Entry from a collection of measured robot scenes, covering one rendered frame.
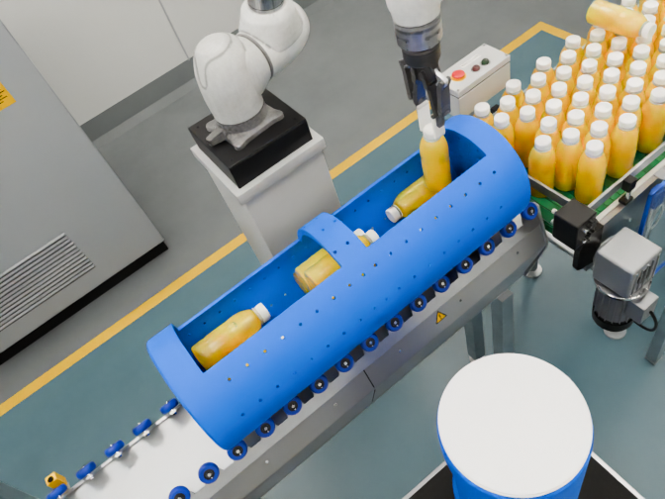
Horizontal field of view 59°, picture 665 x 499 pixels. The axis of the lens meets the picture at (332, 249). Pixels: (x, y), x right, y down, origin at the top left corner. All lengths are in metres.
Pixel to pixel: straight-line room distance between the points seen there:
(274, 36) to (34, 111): 1.17
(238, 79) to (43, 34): 2.31
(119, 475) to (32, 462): 1.44
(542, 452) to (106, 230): 2.26
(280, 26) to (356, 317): 0.87
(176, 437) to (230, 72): 0.93
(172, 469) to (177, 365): 0.35
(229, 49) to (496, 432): 1.13
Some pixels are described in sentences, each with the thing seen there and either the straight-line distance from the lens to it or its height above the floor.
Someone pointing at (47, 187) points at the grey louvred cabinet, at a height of 0.70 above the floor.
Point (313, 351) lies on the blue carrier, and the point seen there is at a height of 1.14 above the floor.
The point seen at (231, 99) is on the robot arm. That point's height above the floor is 1.23.
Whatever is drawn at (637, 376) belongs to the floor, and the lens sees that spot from 2.42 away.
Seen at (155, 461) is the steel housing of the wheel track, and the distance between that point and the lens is 1.48.
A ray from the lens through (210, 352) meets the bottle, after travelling 1.30.
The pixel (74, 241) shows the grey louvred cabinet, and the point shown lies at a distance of 2.92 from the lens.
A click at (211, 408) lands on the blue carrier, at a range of 1.17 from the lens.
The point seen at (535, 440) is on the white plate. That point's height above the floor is 1.04.
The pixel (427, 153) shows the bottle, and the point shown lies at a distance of 1.37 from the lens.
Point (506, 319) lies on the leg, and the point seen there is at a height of 0.51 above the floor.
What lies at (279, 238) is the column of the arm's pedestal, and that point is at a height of 0.74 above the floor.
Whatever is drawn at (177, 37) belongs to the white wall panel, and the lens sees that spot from 4.11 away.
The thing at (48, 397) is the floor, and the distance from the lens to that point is 3.05.
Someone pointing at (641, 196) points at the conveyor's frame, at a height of 0.88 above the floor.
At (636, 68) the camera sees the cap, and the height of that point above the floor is 1.08.
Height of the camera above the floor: 2.15
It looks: 50 degrees down
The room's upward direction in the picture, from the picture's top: 22 degrees counter-clockwise
